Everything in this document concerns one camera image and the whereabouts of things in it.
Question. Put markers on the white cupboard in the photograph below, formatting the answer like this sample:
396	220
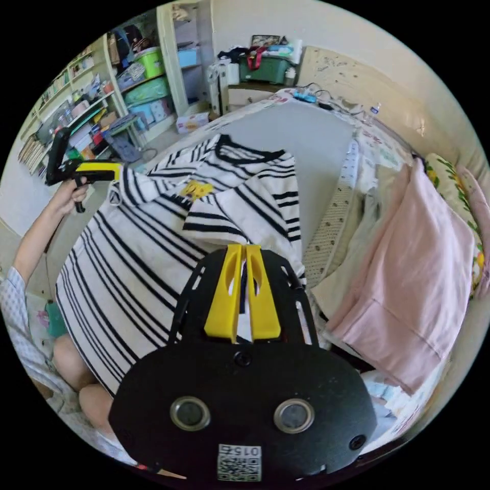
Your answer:
187	57

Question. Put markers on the blue power strip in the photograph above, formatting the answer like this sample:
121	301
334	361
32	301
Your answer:
306	96

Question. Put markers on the black and white striped shirt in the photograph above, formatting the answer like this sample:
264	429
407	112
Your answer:
134	260

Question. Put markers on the green storage box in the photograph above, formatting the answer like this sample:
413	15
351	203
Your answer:
268	70

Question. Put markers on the person's left hand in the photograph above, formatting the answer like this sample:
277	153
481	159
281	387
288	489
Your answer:
72	199

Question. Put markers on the bed with grey mat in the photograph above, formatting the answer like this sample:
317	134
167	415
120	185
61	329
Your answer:
314	134

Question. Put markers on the white bookshelf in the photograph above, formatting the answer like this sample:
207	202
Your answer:
72	107

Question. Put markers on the blue-grey folding stool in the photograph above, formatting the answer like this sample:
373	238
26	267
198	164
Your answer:
124	139

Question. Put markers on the pile of clothes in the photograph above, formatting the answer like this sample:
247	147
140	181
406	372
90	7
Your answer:
405	268

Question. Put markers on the carton with pink print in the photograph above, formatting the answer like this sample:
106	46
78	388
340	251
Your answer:
192	123

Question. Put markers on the pillow with yellow flower print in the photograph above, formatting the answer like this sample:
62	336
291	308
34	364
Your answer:
446	183

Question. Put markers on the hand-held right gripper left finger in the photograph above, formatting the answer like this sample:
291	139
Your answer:
224	306

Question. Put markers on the white bedside table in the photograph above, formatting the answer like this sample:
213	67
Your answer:
249	95

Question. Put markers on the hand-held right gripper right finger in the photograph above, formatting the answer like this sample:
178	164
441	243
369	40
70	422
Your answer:
264	310

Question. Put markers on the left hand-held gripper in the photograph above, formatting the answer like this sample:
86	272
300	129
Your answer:
90	177

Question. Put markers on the clear water bottle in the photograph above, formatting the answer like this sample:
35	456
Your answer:
375	113

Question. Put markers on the person's body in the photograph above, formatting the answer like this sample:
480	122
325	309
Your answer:
34	344

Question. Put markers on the person's left forearm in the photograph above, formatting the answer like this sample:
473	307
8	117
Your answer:
40	237

